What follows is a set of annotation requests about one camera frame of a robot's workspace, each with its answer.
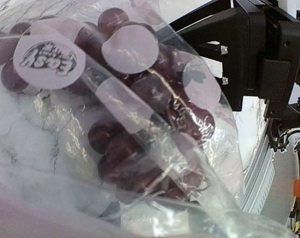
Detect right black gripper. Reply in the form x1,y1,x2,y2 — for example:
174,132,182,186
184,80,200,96
156,0,300,119

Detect fake purple grapes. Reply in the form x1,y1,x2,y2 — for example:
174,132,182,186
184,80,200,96
0,7,215,201

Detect clear dotted zip bag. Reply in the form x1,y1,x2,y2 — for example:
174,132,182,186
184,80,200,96
0,0,294,238

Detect front aluminium frame rail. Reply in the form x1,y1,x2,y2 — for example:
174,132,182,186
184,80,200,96
242,135,275,214

